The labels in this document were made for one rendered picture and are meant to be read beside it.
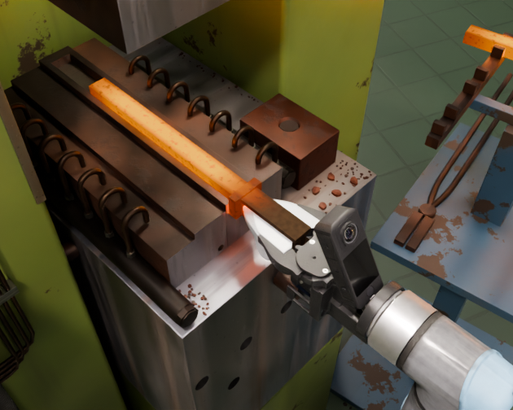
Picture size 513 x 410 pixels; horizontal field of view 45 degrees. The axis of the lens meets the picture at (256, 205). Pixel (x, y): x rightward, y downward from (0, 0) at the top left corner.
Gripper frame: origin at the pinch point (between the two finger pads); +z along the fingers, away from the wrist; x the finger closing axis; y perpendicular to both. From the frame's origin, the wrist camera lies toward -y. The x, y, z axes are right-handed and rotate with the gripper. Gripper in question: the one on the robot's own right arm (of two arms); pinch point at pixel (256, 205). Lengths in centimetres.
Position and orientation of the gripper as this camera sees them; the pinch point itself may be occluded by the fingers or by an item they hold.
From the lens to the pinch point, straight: 75.6
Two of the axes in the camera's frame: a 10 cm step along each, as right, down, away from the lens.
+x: 7.0, -5.4, 4.6
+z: -7.1, -5.3, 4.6
